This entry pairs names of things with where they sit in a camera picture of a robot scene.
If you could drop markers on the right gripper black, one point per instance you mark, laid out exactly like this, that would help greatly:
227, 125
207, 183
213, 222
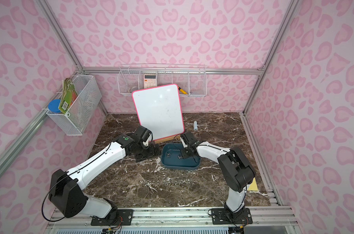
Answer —
185, 151

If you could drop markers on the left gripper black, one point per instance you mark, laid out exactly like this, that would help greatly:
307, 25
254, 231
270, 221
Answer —
146, 150

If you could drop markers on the teal plastic storage box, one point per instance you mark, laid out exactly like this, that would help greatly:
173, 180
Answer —
176, 161

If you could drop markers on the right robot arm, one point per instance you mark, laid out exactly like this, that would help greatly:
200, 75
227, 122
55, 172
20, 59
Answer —
237, 171

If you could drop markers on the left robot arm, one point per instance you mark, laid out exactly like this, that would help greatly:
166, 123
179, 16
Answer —
66, 188

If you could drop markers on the wooden easel stand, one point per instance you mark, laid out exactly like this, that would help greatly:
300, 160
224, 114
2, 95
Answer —
166, 139

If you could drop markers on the pink framed whiteboard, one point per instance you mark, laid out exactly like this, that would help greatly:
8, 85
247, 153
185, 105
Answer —
159, 110

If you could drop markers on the metal bowl in basket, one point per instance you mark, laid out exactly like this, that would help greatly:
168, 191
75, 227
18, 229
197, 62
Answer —
133, 88

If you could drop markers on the yellow marker pen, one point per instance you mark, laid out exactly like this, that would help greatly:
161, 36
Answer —
182, 91

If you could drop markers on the pink calculator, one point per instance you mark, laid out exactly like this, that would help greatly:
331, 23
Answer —
150, 81

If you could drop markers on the white mesh side basket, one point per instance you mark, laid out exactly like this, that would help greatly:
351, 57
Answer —
76, 119

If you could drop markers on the yellow sticky note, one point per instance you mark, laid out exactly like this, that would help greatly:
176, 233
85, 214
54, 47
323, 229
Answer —
253, 187

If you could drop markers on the green paper packets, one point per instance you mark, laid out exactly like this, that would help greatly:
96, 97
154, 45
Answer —
68, 97

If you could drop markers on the blue round lid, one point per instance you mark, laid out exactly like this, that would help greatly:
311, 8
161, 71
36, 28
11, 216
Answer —
54, 106

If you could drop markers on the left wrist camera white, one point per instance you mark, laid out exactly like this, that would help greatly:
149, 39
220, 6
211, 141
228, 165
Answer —
148, 141

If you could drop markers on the white wire wall basket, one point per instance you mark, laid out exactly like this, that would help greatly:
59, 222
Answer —
191, 79

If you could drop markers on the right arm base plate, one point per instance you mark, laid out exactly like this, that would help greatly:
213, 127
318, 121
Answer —
222, 216

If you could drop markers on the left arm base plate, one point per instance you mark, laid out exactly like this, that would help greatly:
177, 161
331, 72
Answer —
122, 217

